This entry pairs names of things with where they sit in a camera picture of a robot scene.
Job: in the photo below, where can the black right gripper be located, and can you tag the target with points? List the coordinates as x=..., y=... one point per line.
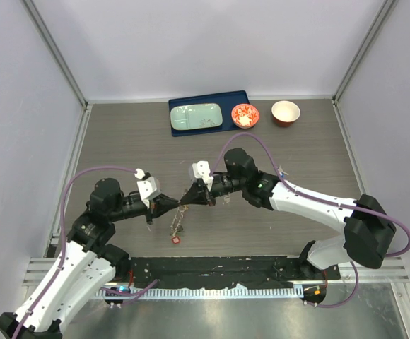
x=198, y=194

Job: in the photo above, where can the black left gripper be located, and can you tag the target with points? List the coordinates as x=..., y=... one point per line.
x=159, y=205

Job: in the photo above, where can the metal key organizer with rings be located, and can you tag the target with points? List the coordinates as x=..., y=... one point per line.
x=176, y=224

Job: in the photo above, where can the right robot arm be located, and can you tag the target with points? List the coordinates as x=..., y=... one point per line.
x=364, y=236

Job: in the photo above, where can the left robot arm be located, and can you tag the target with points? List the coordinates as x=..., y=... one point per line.
x=87, y=260

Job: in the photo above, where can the light green rectangular plate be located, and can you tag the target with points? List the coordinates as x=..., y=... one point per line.
x=196, y=116

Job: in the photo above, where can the key with blue tag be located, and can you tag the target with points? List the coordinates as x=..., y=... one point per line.
x=282, y=172

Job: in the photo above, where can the orange patterned small bowl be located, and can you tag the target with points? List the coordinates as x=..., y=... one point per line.
x=245, y=116

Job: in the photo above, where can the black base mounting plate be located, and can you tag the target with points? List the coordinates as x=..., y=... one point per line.
x=219, y=272

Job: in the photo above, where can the dark blue tray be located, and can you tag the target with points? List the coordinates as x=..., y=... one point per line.
x=227, y=101

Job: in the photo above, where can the red cup white inside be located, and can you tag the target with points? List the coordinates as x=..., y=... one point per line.
x=284, y=113

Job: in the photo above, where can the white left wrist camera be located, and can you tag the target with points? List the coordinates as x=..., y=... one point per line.
x=148, y=187

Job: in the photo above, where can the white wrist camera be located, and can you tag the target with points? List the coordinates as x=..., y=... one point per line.
x=201, y=170
x=148, y=187

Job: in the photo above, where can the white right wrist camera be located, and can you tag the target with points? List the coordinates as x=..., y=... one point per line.
x=201, y=170

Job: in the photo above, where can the white slotted cable duct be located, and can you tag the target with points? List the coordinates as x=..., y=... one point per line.
x=239, y=292

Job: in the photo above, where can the left aluminium frame post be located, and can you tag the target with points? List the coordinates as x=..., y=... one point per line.
x=41, y=26

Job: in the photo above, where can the aluminium frame post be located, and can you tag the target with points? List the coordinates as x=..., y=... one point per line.
x=374, y=29
x=41, y=26

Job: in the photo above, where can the right aluminium frame post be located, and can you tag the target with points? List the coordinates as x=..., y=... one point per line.
x=374, y=29

